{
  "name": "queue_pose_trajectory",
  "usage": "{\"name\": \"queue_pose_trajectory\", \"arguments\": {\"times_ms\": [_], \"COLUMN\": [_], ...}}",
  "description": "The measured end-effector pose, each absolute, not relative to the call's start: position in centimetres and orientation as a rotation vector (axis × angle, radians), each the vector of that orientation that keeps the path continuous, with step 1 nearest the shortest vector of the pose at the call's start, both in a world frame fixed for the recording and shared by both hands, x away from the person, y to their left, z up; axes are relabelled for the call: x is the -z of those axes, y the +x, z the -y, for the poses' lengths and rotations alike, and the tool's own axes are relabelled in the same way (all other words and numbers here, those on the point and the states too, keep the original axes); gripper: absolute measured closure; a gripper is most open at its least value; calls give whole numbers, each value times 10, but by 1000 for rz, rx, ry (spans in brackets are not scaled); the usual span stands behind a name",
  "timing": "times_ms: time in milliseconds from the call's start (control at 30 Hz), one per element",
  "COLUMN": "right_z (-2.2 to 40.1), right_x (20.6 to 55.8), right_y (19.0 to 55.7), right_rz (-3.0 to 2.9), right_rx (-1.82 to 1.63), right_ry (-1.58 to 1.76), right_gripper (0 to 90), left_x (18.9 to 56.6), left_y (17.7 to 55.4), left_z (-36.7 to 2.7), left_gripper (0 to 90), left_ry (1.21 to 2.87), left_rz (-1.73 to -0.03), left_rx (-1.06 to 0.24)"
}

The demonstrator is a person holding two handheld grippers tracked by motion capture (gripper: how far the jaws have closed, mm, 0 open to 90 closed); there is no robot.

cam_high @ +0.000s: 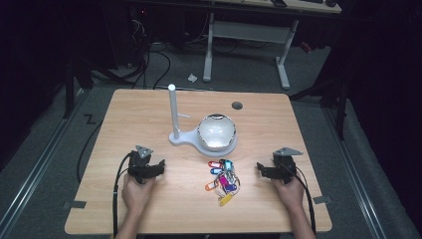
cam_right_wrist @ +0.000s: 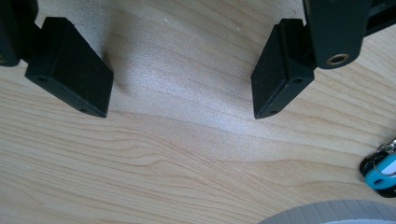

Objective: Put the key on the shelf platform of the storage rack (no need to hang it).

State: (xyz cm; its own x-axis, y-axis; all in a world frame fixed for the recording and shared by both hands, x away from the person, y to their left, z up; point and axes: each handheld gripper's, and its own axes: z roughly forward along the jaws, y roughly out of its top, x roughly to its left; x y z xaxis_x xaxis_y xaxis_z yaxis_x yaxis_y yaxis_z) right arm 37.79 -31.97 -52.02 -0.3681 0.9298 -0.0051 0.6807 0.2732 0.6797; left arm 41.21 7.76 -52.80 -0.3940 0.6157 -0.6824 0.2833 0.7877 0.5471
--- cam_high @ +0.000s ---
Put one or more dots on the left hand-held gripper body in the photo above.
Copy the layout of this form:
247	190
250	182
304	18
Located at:
141	166

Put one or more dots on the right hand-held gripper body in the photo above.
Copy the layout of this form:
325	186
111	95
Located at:
284	167

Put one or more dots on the person's right hand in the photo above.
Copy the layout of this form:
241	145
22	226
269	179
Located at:
290	195

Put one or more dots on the person's left hand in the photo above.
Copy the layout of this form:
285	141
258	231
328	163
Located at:
136	194

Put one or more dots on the bunch of coloured key tags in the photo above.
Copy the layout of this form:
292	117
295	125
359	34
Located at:
224	181

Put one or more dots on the grey tape piece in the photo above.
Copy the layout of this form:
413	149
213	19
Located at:
322	199
78	204

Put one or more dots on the white stand with hook pole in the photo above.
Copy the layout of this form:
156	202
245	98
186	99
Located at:
173	109

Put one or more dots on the white glossy bowl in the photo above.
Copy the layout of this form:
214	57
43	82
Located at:
217	131

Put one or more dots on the black metal stand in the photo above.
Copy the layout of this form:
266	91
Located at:
68	93
341	106

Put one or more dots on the crumpled white paper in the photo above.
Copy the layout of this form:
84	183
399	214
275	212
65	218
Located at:
192	78

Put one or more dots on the white-legged background desk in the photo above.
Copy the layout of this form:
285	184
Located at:
249	33

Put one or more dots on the metal floor rail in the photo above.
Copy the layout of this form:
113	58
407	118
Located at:
353	172
33	174

